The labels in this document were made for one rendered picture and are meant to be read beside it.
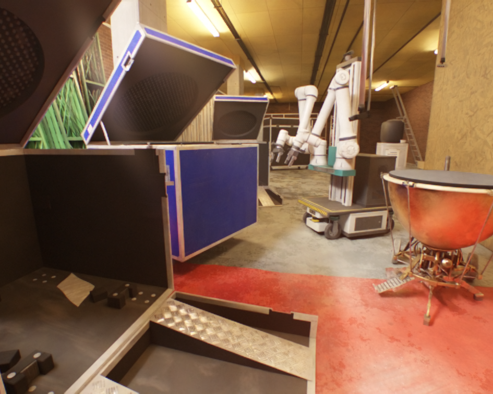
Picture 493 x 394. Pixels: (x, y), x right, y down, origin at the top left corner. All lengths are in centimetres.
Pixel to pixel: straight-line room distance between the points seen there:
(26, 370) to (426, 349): 170
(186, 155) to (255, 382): 134
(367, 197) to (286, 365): 201
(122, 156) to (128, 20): 216
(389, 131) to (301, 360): 429
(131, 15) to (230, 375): 328
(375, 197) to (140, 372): 253
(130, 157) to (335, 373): 143
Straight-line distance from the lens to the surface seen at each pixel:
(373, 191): 300
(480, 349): 187
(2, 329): 169
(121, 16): 355
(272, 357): 138
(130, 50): 219
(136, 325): 142
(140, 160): 149
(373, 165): 295
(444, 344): 180
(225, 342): 138
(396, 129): 517
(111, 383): 123
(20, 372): 130
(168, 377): 137
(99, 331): 145
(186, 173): 185
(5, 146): 206
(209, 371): 137
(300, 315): 149
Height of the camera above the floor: 101
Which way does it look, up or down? 12 degrees down
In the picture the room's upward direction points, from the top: straight up
